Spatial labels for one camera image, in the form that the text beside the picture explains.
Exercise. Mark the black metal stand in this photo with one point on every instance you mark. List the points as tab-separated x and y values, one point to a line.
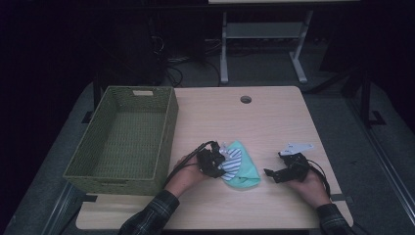
367	98

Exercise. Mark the grey metal table frame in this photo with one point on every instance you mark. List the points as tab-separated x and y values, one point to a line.
264	31

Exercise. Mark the green woven basket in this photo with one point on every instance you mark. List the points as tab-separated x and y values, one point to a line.
124	140

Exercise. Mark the mint green baby garment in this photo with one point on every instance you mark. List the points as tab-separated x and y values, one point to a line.
244	169

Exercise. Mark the person's right hand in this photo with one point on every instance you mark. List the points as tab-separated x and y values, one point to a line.
310	189

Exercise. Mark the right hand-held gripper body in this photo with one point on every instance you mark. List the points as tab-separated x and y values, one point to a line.
295	166

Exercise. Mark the person's left hand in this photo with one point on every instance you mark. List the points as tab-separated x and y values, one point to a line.
184	179

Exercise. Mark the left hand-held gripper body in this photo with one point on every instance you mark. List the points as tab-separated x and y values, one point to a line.
207	161

